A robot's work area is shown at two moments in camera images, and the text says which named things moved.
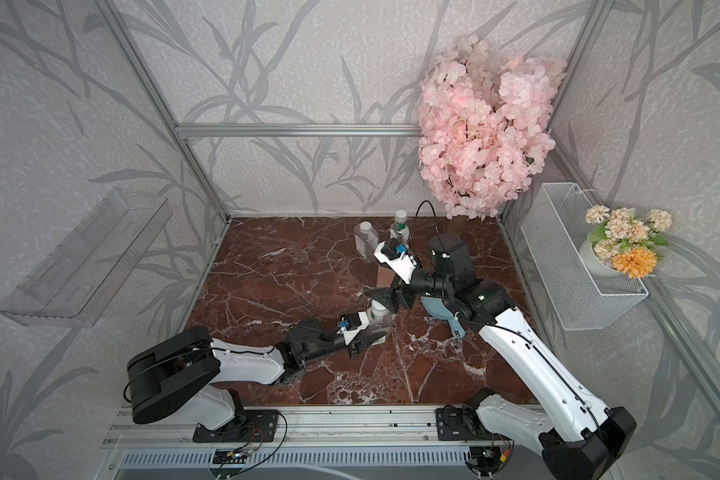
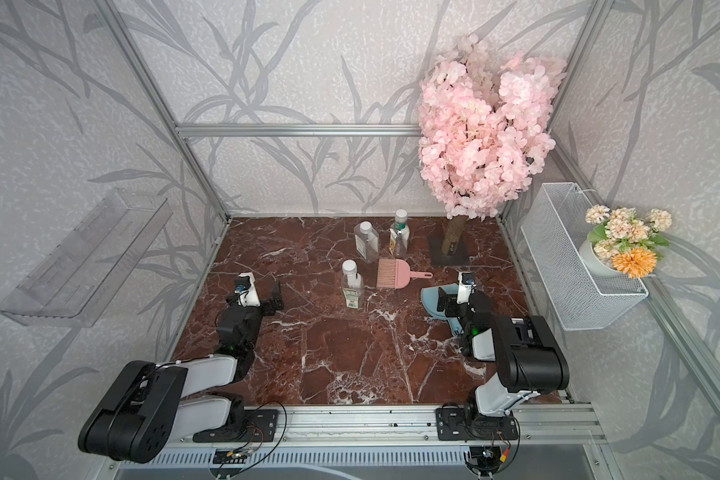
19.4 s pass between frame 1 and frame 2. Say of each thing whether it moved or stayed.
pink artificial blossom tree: stayed
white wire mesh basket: stayed
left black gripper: moved
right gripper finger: moved
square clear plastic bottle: stayed
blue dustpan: stayed
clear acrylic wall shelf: stayed
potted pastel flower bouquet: stayed
